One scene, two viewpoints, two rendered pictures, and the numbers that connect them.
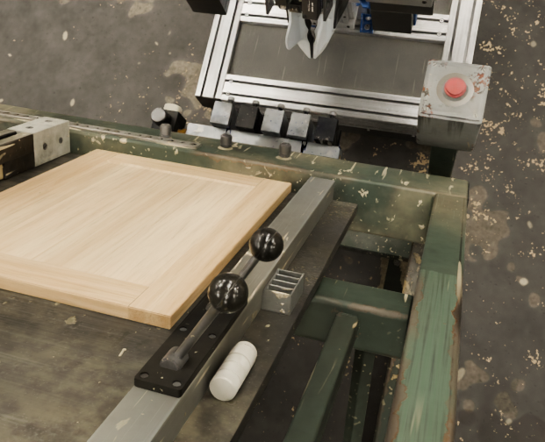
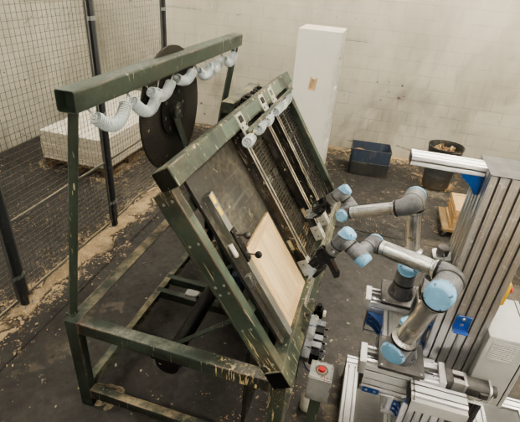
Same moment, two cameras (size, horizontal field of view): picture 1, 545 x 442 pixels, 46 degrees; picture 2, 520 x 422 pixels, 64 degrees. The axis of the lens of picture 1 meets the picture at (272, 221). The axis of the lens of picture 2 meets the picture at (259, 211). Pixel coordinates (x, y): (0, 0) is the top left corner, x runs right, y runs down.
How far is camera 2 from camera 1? 170 cm
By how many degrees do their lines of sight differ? 50
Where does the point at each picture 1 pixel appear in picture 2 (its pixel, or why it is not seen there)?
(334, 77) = (360, 411)
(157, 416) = (227, 225)
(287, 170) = (295, 325)
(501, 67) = not seen: outside the picture
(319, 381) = not seen: hidden behind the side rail
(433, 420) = (219, 265)
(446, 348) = (232, 286)
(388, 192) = (285, 351)
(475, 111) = (312, 374)
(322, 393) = not seen: hidden behind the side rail
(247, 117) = (319, 330)
